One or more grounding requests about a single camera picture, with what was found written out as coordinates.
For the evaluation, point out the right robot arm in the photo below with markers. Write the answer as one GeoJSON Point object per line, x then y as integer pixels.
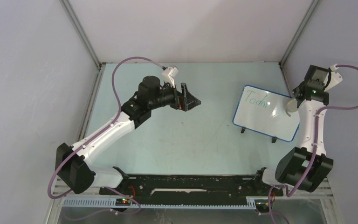
{"type": "Point", "coordinates": [306, 165]}

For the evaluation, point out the left aluminium frame post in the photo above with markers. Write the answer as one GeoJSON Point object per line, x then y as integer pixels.
{"type": "Point", "coordinates": [68, 8]}

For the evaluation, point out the aluminium frame post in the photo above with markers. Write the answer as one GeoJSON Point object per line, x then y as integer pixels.
{"type": "Point", "coordinates": [296, 37]}
{"type": "Point", "coordinates": [68, 8]}

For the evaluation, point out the grey eraser sponge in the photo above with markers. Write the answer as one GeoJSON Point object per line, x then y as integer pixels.
{"type": "Point", "coordinates": [291, 107]}

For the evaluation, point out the right aluminium frame post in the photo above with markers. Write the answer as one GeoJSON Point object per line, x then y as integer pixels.
{"type": "Point", "coordinates": [296, 37]}

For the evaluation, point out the blue framed small whiteboard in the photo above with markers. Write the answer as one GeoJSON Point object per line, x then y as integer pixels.
{"type": "Point", "coordinates": [264, 112]}

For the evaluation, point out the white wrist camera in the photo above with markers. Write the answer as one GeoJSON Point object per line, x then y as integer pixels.
{"type": "Point", "coordinates": [333, 78]}
{"type": "Point", "coordinates": [169, 74]}

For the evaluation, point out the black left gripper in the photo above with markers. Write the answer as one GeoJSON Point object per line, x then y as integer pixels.
{"type": "Point", "coordinates": [186, 102]}

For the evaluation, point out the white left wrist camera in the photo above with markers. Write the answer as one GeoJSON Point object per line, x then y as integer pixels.
{"type": "Point", "coordinates": [169, 74]}

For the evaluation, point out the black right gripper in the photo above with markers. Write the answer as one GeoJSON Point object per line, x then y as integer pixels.
{"type": "Point", "coordinates": [294, 91]}

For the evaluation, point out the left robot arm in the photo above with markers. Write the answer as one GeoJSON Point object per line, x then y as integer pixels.
{"type": "Point", "coordinates": [75, 164]}

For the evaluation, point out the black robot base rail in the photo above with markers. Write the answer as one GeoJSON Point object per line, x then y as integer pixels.
{"type": "Point", "coordinates": [193, 189]}

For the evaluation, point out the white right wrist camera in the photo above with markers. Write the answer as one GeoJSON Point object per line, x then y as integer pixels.
{"type": "Point", "coordinates": [333, 78]}

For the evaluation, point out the grey slotted cable duct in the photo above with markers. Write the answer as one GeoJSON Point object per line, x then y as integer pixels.
{"type": "Point", "coordinates": [122, 203]}

